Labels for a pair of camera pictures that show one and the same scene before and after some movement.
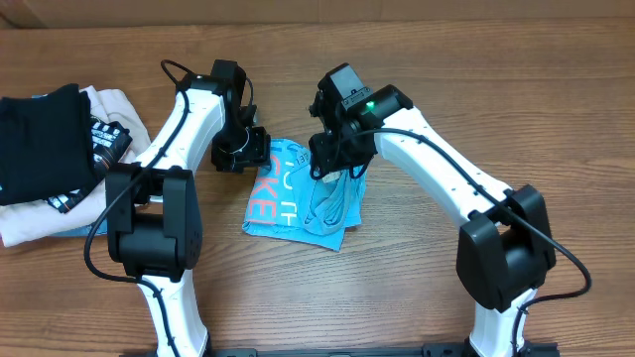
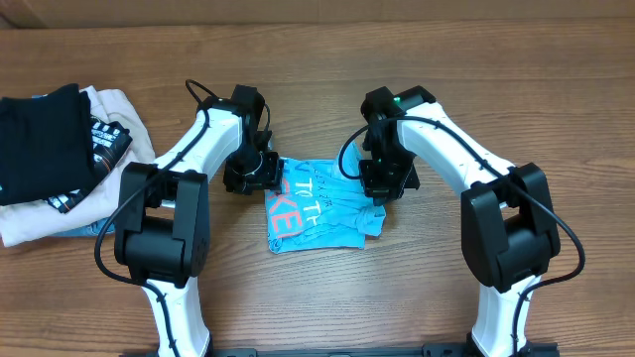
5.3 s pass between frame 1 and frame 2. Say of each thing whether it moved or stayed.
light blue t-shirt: moved
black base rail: stayed
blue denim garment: stayed
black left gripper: moved
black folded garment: stayed
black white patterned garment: stayed
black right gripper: moved
